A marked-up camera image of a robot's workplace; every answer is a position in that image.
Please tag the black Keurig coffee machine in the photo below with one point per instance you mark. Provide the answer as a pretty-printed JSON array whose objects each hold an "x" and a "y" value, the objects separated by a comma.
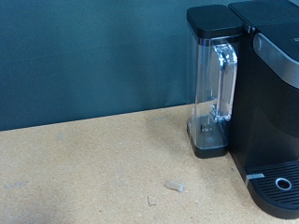
[{"x": 267, "y": 118}]

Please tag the small whitish tape scrap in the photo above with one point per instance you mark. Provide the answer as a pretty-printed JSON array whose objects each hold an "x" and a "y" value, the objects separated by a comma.
[{"x": 174, "y": 186}]

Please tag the clear water reservoir black lid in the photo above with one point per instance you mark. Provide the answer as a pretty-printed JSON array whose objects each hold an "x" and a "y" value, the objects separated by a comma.
[{"x": 211, "y": 21}]

